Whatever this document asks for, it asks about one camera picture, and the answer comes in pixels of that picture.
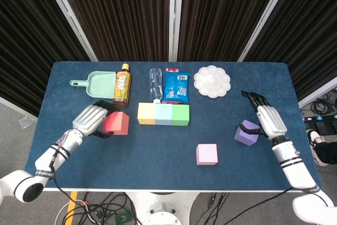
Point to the blue felt table cover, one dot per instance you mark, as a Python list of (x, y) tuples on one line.
[(158, 161)]

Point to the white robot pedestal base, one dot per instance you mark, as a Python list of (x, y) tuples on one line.
[(163, 209)]

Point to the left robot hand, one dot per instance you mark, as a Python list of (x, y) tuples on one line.
[(89, 119)]

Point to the clear empty plastic bottle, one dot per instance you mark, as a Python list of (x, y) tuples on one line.
[(156, 82)]

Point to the pink foam cube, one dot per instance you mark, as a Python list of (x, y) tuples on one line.
[(207, 154)]

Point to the yellow foam cube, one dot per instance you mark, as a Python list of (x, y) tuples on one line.
[(147, 113)]

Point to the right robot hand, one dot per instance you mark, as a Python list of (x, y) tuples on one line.
[(272, 121)]

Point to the blue snack bag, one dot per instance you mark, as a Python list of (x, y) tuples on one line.
[(176, 85)]

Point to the white sneaker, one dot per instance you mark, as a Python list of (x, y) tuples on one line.
[(314, 140)]

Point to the green foam cube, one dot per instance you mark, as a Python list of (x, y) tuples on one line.
[(181, 114)]

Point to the purple foam cube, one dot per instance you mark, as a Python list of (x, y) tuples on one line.
[(245, 138)]

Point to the black trouser leg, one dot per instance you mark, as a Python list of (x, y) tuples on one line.
[(327, 154)]

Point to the amber tea bottle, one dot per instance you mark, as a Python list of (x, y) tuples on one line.
[(122, 85)]

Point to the clear plastic bag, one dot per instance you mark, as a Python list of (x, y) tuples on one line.
[(25, 122)]

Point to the red foam cube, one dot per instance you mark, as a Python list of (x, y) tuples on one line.
[(117, 123)]

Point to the green circuit board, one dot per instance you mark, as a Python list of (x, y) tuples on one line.
[(122, 217)]

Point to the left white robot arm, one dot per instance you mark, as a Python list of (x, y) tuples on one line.
[(44, 164)]

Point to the black power strip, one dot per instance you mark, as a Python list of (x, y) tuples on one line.
[(319, 118)]

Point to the white flower paint palette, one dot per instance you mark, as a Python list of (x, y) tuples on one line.
[(212, 81)]

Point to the light blue foam cube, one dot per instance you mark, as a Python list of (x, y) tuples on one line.
[(164, 114)]

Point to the mint green dustpan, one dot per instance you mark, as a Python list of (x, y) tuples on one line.
[(100, 85)]

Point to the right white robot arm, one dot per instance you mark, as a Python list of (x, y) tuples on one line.
[(297, 169)]

